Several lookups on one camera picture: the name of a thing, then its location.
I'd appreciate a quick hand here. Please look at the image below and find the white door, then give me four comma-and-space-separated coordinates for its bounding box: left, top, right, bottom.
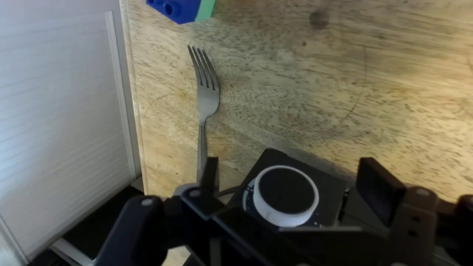
0, 0, 145, 266

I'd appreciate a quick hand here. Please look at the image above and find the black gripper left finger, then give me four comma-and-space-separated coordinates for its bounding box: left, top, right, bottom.
98, 155, 298, 266

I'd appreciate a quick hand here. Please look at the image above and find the blue green toy brick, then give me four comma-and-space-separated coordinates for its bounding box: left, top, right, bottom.
145, 0, 219, 25

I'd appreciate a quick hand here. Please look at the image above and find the white black toaster oven knob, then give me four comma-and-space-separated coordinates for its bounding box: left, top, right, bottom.
252, 164, 321, 227

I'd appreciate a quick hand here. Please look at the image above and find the silver metal fork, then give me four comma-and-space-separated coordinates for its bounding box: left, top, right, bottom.
187, 44, 222, 187

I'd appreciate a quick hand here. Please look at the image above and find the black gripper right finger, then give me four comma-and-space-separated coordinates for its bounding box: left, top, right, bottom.
339, 156, 473, 266

